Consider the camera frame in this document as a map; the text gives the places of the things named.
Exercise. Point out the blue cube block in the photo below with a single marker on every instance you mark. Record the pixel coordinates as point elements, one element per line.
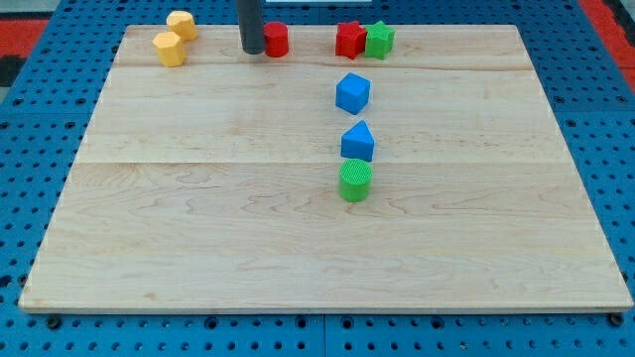
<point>352,93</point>

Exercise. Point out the green cylinder block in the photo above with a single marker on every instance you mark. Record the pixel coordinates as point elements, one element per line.
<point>355,178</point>

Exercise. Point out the blue triangular prism block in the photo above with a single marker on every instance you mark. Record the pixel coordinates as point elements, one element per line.
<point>358,143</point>

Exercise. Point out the light wooden board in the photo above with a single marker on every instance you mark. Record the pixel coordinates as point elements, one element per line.
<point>212,187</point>

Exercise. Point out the red star block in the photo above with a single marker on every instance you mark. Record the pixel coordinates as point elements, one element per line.
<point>350,39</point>

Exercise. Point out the red cylinder block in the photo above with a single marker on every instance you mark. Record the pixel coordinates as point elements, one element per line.
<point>276,39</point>

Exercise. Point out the green star block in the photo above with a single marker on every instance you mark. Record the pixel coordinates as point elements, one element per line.
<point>379,40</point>

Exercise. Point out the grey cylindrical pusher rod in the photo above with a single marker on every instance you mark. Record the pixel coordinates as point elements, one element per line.
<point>251,28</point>

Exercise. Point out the yellow hexagon block front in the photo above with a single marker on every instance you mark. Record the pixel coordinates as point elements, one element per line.
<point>170,49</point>

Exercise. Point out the yellow hexagon block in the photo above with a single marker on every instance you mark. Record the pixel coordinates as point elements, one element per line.
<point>170,49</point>
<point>182,23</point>

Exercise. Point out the yellow hexagon block rear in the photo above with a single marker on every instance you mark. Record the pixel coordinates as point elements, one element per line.
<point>182,23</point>

